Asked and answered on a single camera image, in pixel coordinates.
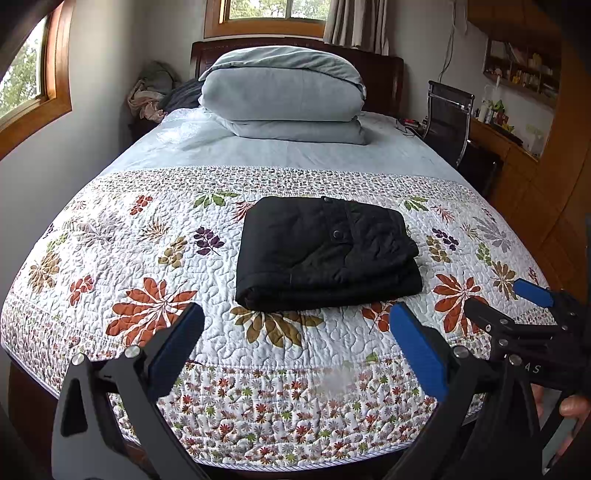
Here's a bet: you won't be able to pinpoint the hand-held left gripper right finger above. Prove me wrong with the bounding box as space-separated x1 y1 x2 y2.
383 302 546 480

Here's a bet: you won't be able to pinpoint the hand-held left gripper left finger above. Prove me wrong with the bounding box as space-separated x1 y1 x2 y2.
50 302 211 480

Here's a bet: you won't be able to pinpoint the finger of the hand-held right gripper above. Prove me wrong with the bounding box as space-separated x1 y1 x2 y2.
463 298 525 337
512 278 580 317

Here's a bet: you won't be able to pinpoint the black pants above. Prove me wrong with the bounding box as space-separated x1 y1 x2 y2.
235 196 424 312

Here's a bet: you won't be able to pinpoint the person's right hand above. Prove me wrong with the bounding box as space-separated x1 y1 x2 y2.
530 384 591 444

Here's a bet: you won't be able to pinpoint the wooden wardrobe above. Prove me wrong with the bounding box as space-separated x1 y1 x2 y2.
489 0 591 301

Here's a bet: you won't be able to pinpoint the floral quilted bedspread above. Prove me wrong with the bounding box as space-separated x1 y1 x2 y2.
0 165 555 467

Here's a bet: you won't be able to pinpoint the wooden desk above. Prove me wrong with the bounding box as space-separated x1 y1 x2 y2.
468 117 548 204

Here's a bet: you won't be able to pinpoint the black office chair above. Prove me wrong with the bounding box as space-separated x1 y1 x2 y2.
422 80 504 195

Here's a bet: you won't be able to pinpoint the light blue bed sheet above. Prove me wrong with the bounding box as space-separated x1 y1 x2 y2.
108 107 467 183

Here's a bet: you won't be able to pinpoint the dark wooden headboard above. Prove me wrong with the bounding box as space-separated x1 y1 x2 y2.
190 39 404 116

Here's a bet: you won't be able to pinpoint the dark blue cloth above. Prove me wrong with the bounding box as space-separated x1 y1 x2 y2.
163 78 205 113

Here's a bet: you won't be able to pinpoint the pile of clothes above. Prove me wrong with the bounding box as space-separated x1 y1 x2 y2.
127 61 182 123

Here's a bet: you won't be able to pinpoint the folded light blue duvet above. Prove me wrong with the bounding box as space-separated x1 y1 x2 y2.
198 46 368 146

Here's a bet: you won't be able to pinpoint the arched wooden framed window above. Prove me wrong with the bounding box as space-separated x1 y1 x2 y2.
0 0 75 160

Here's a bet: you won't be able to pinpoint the beige curtain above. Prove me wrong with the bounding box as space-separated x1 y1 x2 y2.
322 0 391 56

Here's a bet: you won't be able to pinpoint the wooden wall shelf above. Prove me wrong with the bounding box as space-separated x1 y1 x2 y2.
482 39 561 109

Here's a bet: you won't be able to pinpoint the white wall cable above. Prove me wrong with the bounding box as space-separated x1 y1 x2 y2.
438 0 459 85

